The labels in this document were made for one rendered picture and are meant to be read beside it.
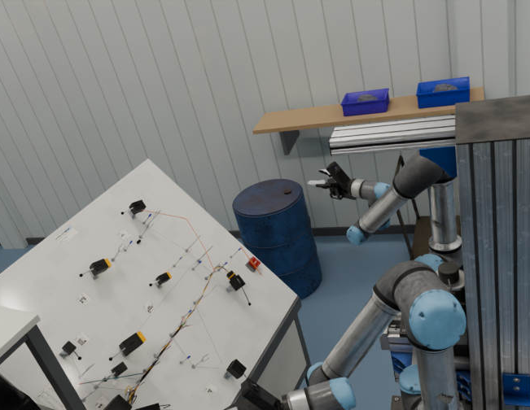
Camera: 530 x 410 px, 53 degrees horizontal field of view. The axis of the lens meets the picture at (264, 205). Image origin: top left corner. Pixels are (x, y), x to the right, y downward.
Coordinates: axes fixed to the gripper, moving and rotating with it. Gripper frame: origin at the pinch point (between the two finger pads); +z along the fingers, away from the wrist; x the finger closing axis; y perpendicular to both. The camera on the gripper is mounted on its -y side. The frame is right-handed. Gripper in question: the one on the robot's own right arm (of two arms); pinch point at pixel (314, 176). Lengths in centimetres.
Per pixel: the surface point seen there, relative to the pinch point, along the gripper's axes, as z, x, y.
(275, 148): 159, 118, 87
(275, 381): 18, -51, 92
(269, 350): 14, -49, 68
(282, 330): 17, -36, 70
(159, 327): 34, -79, 28
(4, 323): -6, -123, -44
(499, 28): 3, 193, 26
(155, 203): 71, -37, 3
